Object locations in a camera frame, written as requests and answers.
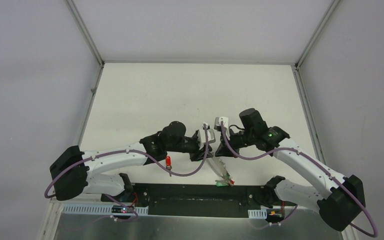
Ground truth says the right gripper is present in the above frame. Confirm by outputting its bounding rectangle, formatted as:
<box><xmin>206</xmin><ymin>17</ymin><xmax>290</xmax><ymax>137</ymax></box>
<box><xmin>215</xmin><ymin>127</ymin><xmax>255</xmax><ymax>159</ymax></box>

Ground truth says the metal keyring plate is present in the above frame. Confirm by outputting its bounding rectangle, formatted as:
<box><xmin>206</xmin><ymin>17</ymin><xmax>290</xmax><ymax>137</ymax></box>
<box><xmin>208</xmin><ymin>157</ymin><xmax>231</xmax><ymax>182</ymax></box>

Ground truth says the green tag key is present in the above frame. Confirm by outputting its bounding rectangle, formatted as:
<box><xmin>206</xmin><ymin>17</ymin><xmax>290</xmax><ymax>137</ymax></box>
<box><xmin>215</xmin><ymin>180</ymin><xmax>228</xmax><ymax>187</ymax></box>

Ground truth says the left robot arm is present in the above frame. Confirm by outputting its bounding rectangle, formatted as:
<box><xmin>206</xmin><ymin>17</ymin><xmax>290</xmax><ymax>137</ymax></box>
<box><xmin>44</xmin><ymin>121</ymin><xmax>216</xmax><ymax>203</ymax></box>

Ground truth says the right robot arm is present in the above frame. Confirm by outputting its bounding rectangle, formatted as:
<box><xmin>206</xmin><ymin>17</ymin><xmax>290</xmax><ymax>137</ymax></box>
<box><xmin>214</xmin><ymin>108</ymin><xmax>366</xmax><ymax>232</ymax></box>

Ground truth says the red tag key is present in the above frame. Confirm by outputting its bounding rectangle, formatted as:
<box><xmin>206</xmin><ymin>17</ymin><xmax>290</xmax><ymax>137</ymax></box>
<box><xmin>165</xmin><ymin>156</ymin><xmax>172</xmax><ymax>177</ymax></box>

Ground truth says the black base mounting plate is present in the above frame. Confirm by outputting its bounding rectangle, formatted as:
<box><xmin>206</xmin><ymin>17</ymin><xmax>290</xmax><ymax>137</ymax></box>
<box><xmin>115</xmin><ymin>183</ymin><xmax>282</xmax><ymax>218</ymax></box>

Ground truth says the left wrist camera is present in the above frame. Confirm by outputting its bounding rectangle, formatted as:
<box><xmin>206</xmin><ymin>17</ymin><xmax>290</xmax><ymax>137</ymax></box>
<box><xmin>197</xmin><ymin>122</ymin><xmax>216</xmax><ymax>146</ymax></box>

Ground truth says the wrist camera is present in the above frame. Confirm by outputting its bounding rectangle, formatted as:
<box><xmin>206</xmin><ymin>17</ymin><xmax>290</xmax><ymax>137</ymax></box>
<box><xmin>197</xmin><ymin>122</ymin><xmax>216</xmax><ymax>146</ymax></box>
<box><xmin>213</xmin><ymin>116</ymin><xmax>229</xmax><ymax>132</ymax></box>

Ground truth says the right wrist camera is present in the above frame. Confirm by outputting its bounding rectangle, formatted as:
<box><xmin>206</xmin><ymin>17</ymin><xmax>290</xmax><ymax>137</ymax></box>
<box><xmin>213</xmin><ymin>116</ymin><xmax>229</xmax><ymax>132</ymax></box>

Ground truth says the aluminium front rail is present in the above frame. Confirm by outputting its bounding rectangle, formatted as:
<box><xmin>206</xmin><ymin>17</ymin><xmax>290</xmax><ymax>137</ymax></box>
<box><xmin>50</xmin><ymin>185</ymin><xmax>350</xmax><ymax>211</ymax></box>

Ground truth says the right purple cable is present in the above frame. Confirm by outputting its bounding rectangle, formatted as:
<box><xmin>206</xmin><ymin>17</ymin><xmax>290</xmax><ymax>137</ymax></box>
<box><xmin>219</xmin><ymin>121</ymin><xmax>380</xmax><ymax>239</ymax></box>

